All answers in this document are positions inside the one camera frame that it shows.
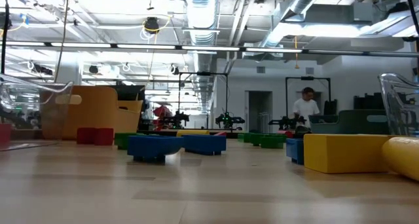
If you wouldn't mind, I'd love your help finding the arm's black cable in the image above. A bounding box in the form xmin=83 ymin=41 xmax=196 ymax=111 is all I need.
xmin=404 ymin=0 xmax=419 ymax=38
xmin=0 ymin=0 xmax=10 ymax=75

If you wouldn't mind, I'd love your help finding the stack of black crates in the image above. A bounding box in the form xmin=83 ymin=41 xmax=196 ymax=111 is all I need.
xmin=352 ymin=92 xmax=386 ymax=111

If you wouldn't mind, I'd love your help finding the long blue brick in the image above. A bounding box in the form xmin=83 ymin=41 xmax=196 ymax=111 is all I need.
xmin=182 ymin=134 xmax=227 ymax=157
xmin=285 ymin=138 xmax=305 ymax=166

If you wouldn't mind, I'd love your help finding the black cord reel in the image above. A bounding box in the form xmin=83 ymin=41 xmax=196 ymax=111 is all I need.
xmin=143 ymin=16 xmax=160 ymax=34

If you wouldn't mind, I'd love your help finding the clear plastic tray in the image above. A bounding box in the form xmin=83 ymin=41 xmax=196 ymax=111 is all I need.
xmin=377 ymin=72 xmax=419 ymax=138
xmin=0 ymin=72 xmax=74 ymax=152

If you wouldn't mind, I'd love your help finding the red bag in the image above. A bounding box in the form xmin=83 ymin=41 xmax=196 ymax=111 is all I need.
xmin=153 ymin=105 xmax=173 ymax=121

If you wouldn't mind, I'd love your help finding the yellow plastic bin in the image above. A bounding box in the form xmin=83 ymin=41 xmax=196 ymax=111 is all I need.
xmin=60 ymin=85 xmax=144 ymax=141

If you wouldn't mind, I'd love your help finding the teal plastic bin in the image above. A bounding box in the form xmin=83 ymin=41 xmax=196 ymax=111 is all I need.
xmin=308 ymin=109 xmax=391 ymax=136

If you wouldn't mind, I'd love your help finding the left arm's black cable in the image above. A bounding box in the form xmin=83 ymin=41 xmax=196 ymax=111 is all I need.
xmin=0 ymin=0 xmax=10 ymax=75

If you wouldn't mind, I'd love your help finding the person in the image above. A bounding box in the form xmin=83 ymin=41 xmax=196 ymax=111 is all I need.
xmin=291 ymin=86 xmax=321 ymax=130

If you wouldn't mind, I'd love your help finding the yellow pendant cord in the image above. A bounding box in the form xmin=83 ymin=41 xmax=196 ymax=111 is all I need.
xmin=293 ymin=35 xmax=301 ymax=70

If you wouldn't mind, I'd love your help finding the red rectangular block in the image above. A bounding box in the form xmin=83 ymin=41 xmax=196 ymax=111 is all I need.
xmin=0 ymin=123 xmax=12 ymax=145

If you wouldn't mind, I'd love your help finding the red arch block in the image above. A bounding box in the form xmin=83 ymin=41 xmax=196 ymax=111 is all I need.
xmin=76 ymin=127 xmax=115 ymax=147

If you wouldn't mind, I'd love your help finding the right arm's black cable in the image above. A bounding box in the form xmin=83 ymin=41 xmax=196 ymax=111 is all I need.
xmin=404 ymin=0 xmax=419 ymax=38

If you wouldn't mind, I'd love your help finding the black aluminium rig frame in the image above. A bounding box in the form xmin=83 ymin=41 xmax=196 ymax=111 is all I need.
xmin=0 ymin=42 xmax=419 ymax=140

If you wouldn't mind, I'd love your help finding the long yellow cable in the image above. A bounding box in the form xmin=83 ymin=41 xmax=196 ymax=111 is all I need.
xmin=53 ymin=0 xmax=71 ymax=84

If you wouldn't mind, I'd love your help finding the square blue brick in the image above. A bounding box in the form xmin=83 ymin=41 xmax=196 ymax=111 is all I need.
xmin=127 ymin=135 xmax=185 ymax=164

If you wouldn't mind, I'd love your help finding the black gantry frame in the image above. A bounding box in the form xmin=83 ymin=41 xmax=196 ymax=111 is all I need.
xmin=285 ymin=75 xmax=332 ymax=120
xmin=177 ymin=71 xmax=229 ymax=120

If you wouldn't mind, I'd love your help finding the yellow rectangular brick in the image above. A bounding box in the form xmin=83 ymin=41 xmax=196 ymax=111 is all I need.
xmin=303 ymin=133 xmax=392 ymax=175

